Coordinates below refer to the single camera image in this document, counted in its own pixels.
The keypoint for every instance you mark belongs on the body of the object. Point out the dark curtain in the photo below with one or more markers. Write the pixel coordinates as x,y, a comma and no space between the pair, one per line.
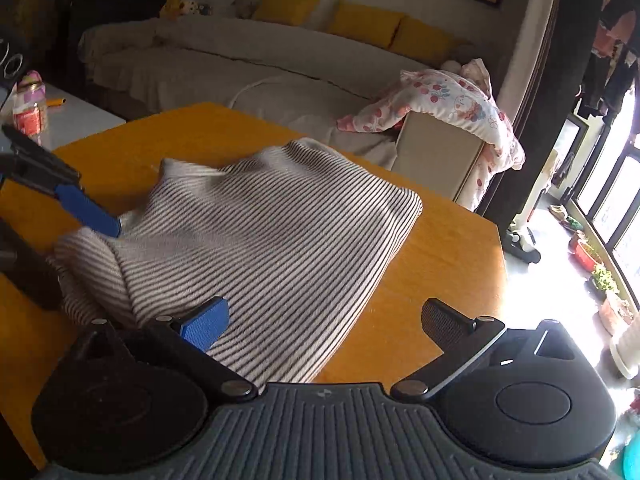
560,60

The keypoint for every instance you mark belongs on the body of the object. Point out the white ribbed pot with plant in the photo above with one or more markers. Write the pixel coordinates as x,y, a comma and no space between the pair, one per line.
625,350

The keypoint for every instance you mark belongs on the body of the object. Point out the yellow plush toy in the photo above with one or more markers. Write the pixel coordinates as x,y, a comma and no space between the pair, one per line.
170,7

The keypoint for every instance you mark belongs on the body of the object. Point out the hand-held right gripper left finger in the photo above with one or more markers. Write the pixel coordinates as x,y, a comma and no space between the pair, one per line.
205,325

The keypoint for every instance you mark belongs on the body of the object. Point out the hanging dark clothes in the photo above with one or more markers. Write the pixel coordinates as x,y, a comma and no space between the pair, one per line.
610,60

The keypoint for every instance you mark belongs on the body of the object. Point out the small yellow object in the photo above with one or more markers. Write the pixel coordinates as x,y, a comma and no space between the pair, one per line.
56,102

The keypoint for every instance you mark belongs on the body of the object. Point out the white plush toy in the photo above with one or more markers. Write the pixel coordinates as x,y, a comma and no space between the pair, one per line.
190,6

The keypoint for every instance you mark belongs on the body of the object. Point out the white floor stand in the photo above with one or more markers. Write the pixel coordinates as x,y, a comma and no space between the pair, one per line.
520,252

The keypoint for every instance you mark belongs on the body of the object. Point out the teal plastic basin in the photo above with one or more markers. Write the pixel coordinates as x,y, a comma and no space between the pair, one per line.
632,460

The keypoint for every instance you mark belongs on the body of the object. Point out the grey striped sweater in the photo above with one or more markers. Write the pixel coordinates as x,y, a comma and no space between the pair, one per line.
260,240

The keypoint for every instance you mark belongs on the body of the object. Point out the floral printed blanket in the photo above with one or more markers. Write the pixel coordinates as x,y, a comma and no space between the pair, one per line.
440,97

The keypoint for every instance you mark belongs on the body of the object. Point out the white covered sofa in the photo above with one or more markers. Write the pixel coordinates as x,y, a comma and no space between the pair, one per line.
200,65

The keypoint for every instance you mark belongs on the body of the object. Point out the beige side cabinet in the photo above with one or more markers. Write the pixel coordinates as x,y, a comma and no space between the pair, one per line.
435,160

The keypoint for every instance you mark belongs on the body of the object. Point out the green plant in black pot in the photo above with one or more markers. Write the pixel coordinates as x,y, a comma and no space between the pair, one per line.
604,277

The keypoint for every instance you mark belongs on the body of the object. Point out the plastic jar with red label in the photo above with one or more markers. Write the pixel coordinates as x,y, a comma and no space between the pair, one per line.
29,115

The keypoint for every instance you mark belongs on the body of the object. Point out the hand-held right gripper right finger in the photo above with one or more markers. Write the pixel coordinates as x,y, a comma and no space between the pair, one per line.
445,322

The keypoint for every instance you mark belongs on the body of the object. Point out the pink planter tray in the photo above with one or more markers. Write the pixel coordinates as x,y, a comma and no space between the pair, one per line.
615,312

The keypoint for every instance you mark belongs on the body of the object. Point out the yellow cushion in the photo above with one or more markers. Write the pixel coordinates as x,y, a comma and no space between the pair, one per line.
365,22
425,37
285,8

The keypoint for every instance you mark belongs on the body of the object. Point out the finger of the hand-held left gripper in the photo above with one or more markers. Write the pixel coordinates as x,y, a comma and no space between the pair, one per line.
90,212
27,265

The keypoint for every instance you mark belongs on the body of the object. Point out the beige plush toy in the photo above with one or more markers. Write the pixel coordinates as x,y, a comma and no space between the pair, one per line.
245,6

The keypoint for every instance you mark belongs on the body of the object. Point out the red bowl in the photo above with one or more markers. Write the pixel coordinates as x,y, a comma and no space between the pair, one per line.
586,255

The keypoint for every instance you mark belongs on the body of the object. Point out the small green dishes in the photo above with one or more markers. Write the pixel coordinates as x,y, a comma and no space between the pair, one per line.
567,220

